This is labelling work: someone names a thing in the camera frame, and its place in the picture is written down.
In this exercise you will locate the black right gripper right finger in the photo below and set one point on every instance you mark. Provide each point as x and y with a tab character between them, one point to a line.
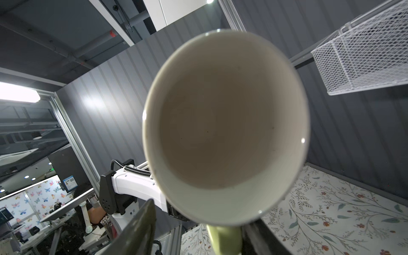
258	239

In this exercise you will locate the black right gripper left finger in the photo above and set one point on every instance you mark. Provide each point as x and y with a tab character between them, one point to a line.
138	236

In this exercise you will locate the light green mug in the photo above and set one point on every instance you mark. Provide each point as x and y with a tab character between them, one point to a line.
226	130

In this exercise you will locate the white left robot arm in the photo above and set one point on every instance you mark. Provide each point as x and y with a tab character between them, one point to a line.
126	187

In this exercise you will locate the black computer monitor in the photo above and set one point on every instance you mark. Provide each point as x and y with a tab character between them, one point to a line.
68	168

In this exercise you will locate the white wire basket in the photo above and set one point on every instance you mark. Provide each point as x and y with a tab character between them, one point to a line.
370	52

